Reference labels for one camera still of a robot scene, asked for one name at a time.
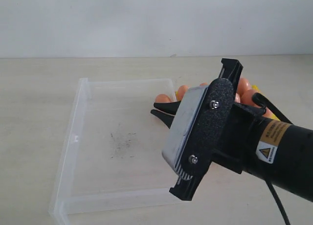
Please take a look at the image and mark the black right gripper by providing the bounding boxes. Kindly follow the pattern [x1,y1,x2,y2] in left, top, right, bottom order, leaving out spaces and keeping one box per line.
[150,58,261,201]

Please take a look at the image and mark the brown egg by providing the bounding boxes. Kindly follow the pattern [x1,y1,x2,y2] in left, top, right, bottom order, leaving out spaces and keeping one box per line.
[240,89,257,107]
[234,93,241,103]
[237,77,252,96]
[263,108,273,118]
[155,94,171,103]

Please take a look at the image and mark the clear plastic container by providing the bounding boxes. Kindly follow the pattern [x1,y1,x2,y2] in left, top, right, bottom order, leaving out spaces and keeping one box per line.
[49,78,179,225]

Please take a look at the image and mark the yellow plastic egg tray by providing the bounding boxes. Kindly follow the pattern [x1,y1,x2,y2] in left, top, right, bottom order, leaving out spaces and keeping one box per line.
[174,84,282,120]

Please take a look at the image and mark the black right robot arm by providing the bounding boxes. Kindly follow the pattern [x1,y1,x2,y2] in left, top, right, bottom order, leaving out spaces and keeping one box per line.
[151,58,313,201]

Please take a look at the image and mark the black camera cable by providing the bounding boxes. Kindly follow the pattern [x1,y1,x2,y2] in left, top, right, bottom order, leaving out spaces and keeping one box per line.
[251,92,294,225]

